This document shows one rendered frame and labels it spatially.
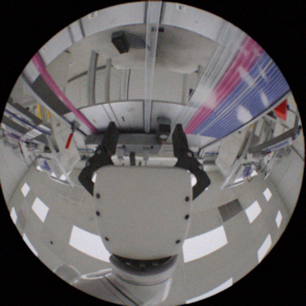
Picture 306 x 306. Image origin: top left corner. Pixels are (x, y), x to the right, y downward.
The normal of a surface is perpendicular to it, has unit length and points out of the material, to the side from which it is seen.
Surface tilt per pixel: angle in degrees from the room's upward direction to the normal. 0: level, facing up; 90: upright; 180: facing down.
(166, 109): 46
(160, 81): 90
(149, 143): 136
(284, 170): 90
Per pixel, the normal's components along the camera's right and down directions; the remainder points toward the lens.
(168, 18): -0.02, 0.97
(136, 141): 0.06, -0.22
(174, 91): 0.03, 0.55
